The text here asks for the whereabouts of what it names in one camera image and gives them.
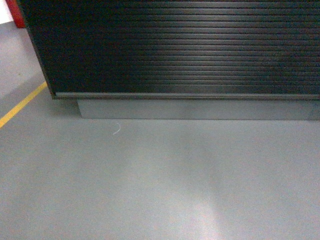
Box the black checkout counter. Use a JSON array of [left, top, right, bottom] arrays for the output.
[[18, 0, 320, 121]]

